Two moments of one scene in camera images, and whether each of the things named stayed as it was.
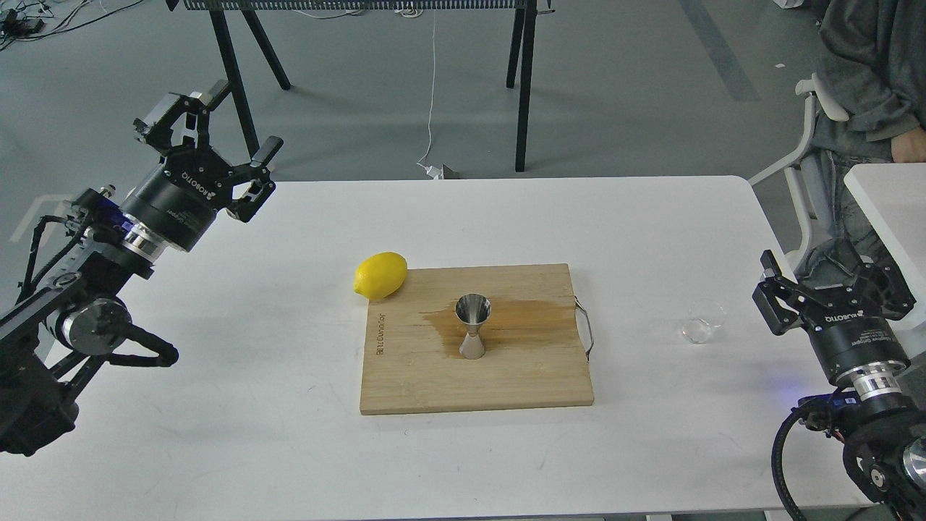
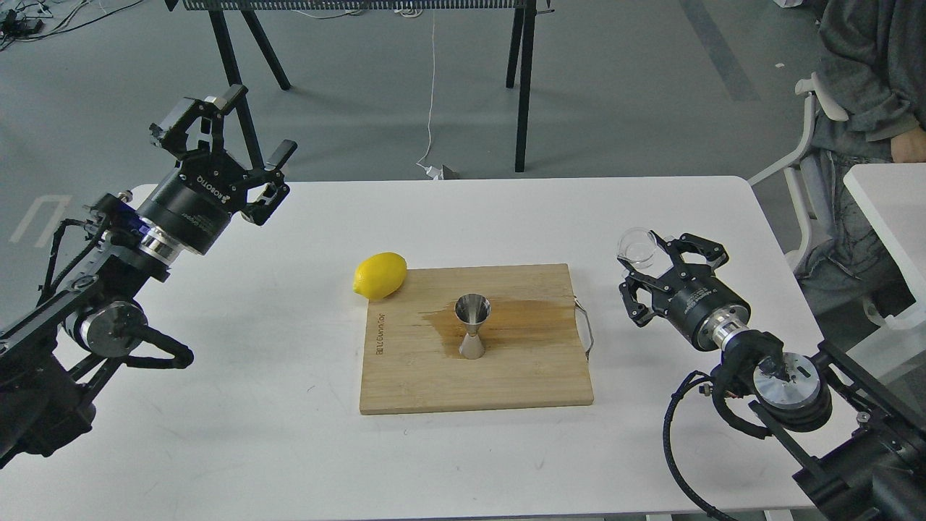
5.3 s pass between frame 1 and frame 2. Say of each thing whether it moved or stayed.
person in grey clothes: stayed
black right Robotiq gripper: moved
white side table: stayed
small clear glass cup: moved
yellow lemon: stayed
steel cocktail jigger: stayed
